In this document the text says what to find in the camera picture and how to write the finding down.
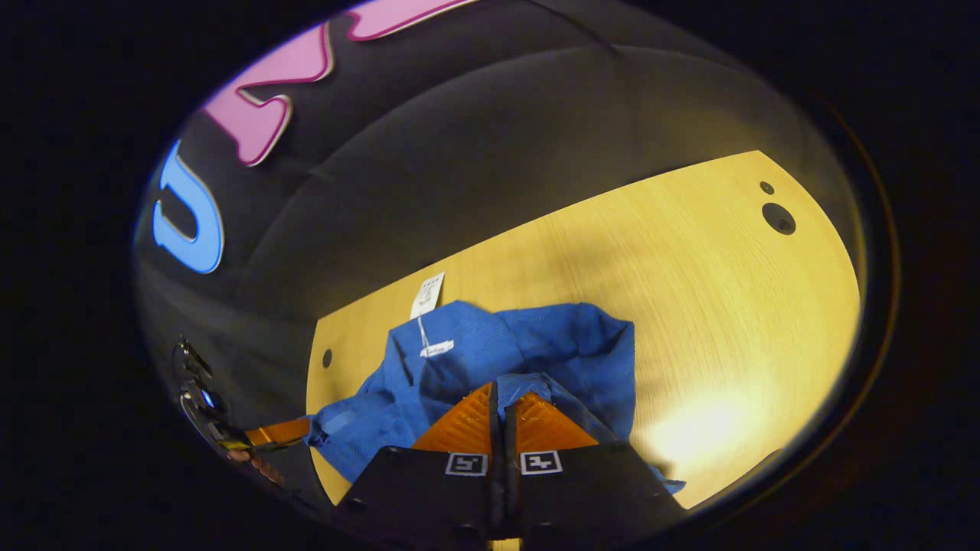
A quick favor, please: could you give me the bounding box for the black backdrop cloth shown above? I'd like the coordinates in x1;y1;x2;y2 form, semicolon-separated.
132;0;843;429

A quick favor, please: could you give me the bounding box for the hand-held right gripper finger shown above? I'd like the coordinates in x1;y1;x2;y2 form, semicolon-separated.
333;381;498;551
505;392;686;548

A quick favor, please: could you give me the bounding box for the blue knitted garment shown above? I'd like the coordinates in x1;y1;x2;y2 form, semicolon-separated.
305;273;686;494

